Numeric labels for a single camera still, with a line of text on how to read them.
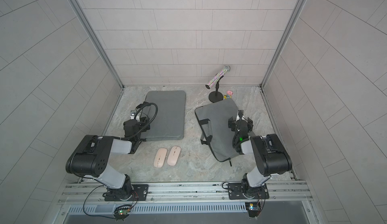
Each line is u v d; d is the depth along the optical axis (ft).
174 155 2.65
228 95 3.57
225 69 3.16
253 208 2.26
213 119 3.08
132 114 2.54
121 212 2.11
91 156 1.47
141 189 2.37
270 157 1.49
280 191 2.40
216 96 3.56
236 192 2.33
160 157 2.64
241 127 2.28
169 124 2.99
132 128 2.32
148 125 2.84
